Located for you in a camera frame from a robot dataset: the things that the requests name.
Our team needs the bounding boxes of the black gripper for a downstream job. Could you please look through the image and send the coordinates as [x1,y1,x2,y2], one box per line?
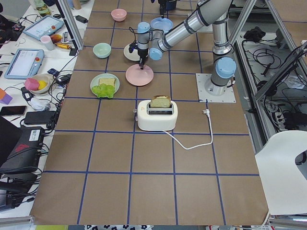
[129,4,165,69]

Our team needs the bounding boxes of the blue plate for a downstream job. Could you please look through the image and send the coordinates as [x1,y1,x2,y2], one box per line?
[150,17,173,34]

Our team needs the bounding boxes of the pink plate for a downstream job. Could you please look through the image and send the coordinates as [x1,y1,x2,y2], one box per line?
[125,64,154,86]

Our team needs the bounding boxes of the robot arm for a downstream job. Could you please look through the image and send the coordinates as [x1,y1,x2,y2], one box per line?
[126,0,232,101]
[158,0,177,18]

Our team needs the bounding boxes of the white plate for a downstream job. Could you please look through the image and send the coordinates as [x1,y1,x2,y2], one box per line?
[123,44,140,62]

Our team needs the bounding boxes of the pink bowl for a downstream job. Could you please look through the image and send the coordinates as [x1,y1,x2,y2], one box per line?
[111,9,127,22]

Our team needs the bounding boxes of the green bowl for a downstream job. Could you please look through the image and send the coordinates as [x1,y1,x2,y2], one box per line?
[93,43,111,58]

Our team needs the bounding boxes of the bread slice on plate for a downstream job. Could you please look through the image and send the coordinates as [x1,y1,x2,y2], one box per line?
[99,78,116,89]

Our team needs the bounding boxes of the toast slice in toaster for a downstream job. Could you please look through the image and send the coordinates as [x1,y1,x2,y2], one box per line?
[150,95,171,108]

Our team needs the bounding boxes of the black power adapter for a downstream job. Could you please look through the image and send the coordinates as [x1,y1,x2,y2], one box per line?
[75,15,88,23]

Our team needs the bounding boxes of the green plate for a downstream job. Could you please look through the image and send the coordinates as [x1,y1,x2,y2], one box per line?
[90,73,120,99]

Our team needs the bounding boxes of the green lettuce leaf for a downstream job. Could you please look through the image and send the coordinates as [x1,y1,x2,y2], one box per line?
[92,85,115,98]

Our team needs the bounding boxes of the white toaster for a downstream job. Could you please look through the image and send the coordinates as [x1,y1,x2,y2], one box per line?
[136,100,178,131]

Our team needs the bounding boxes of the pink cup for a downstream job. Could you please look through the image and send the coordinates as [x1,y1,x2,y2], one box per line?
[40,35,55,50]

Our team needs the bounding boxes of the teach pendant far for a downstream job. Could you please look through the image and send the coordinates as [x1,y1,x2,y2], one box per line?
[23,15,64,40]

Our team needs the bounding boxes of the teach pendant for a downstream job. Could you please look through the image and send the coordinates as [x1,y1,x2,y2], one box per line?
[4,48,45,80]
[23,15,64,40]

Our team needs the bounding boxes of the beige bowl with toys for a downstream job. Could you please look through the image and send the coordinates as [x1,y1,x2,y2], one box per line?
[24,74,52,95]

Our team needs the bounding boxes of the teach pendant near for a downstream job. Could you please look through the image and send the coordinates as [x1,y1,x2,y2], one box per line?
[4,48,45,80]

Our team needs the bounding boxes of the black smartphone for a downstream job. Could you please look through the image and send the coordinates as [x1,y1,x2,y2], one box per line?
[0,105,27,116]

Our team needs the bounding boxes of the white chair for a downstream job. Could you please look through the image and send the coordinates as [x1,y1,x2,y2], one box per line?
[255,130,307,215]

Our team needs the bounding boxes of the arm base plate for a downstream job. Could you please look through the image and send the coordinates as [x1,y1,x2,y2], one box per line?
[196,73,236,103]

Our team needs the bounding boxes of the aluminium frame post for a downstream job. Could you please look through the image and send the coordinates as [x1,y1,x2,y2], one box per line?
[55,0,84,51]

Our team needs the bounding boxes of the orange screwdriver handle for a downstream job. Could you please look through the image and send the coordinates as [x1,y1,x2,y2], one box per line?
[55,43,71,50]

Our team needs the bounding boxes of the white toaster power cable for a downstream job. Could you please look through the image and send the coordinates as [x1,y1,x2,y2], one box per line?
[162,109,214,150]

